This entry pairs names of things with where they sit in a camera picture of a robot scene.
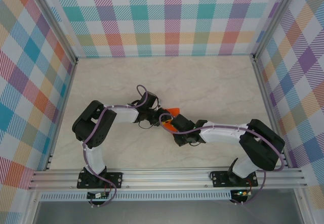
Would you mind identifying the grey metal panel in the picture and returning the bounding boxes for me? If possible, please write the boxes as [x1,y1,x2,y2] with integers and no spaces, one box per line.
[32,200,304,224]

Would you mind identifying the left small circuit board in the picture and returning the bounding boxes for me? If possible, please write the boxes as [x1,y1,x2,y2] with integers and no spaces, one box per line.
[87,191,109,199]

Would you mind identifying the thin black left gripper wire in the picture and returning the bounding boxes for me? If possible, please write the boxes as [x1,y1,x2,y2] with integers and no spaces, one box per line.
[138,121,155,130]

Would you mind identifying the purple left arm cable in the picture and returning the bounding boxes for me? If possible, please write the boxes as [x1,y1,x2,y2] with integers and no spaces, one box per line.
[83,84,150,208]

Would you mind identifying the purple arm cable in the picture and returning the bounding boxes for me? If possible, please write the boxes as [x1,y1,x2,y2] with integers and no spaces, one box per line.
[158,112,284,206]
[83,84,150,208]

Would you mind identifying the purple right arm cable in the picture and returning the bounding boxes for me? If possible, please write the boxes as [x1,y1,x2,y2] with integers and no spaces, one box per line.
[158,112,284,206]

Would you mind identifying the thin black base wire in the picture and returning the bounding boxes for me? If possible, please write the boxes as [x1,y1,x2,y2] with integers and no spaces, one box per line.
[209,167,228,182]

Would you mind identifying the long aluminium mounting rail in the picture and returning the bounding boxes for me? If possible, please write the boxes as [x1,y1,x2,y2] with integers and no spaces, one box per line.
[27,167,308,191]

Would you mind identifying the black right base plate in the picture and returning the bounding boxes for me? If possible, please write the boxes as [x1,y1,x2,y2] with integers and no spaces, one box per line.
[211,170,259,188]

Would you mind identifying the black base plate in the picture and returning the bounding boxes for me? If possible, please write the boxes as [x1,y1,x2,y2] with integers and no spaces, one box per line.
[211,170,259,188]
[76,171,124,189]

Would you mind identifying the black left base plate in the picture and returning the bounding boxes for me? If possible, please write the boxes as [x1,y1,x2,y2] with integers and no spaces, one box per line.
[76,171,124,189]

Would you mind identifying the slotted grey cable tray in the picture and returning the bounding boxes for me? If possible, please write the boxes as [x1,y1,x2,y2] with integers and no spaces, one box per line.
[39,192,232,201]

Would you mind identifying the aluminium side rail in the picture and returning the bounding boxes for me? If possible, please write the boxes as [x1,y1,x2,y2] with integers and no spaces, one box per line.
[44,58,79,171]
[250,54,289,169]

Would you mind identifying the aluminium frame post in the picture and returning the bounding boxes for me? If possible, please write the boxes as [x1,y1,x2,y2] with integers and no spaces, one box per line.
[249,0,303,63]
[29,0,78,65]

